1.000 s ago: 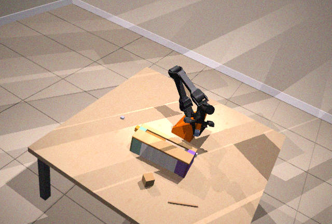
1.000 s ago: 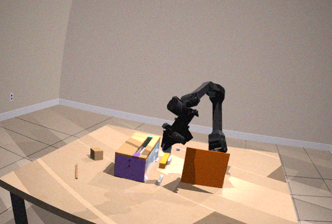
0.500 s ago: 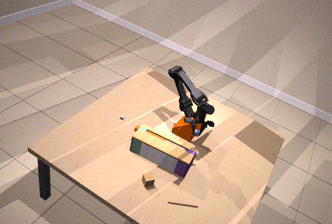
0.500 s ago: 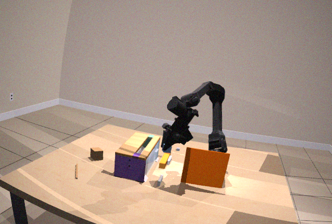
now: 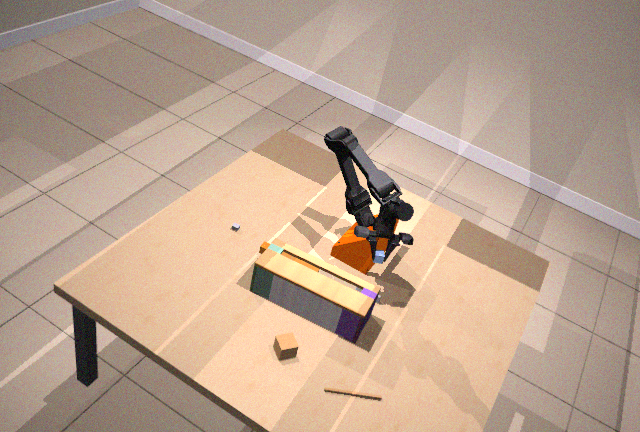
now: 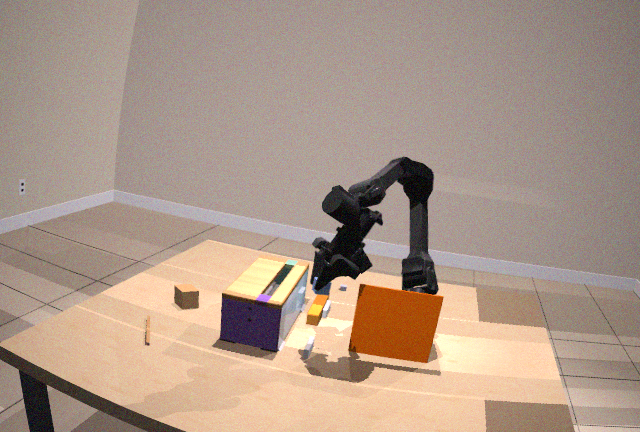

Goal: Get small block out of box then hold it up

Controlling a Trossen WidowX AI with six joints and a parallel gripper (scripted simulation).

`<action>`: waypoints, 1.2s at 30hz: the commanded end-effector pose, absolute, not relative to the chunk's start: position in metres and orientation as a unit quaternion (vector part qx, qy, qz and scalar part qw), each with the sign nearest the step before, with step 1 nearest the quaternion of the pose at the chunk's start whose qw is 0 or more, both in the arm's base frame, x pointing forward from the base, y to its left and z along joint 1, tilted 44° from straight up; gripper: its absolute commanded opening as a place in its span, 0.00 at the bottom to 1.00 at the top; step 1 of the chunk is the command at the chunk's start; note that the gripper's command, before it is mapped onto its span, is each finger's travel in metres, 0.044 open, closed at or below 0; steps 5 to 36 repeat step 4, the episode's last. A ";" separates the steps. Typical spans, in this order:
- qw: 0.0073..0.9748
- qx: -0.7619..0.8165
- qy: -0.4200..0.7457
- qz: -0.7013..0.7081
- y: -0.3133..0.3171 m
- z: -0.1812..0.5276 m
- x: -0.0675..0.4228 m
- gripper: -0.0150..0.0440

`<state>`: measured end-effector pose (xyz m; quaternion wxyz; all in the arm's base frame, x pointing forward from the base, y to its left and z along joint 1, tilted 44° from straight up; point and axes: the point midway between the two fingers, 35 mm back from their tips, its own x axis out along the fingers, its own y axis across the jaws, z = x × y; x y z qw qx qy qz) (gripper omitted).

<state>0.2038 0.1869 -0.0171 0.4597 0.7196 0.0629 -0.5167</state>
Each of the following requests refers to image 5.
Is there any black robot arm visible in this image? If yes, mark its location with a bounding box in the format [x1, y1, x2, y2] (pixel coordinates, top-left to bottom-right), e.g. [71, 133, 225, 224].
[324, 126, 414, 231]

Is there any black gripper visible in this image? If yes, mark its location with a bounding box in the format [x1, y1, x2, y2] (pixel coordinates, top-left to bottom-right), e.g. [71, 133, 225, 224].
[354, 213, 414, 262]

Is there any small blue block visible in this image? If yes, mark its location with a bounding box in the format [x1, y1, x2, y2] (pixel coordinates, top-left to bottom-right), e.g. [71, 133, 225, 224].
[373, 249, 385, 264]

